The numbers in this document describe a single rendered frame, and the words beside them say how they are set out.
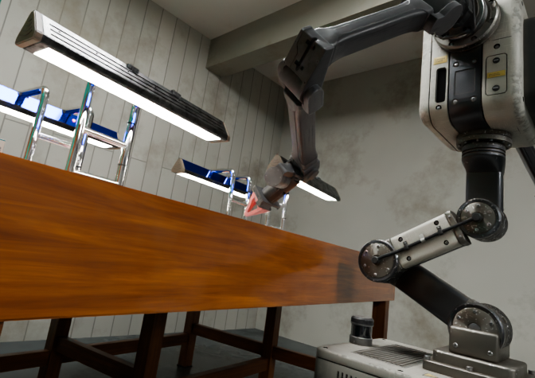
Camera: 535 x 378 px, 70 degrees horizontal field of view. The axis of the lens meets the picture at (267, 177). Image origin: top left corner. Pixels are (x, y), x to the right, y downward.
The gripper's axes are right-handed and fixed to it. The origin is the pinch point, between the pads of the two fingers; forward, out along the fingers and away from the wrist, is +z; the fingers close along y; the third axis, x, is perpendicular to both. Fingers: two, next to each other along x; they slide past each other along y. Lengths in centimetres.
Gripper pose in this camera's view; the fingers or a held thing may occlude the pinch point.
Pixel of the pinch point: (247, 213)
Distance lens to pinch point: 121.0
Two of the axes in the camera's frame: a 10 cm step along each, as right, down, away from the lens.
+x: 4.2, 7.5, -5.1
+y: -5.3, -2.4, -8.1
